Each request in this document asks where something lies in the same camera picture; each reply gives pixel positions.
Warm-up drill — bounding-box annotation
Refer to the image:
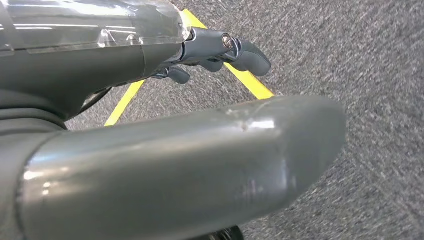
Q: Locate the yellow floor tape square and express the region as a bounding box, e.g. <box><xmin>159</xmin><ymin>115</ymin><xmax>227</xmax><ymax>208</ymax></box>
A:
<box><xmin>104</xmin><ymin>9</ymin><xmax>275</xmax><ymax>127</ymax></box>

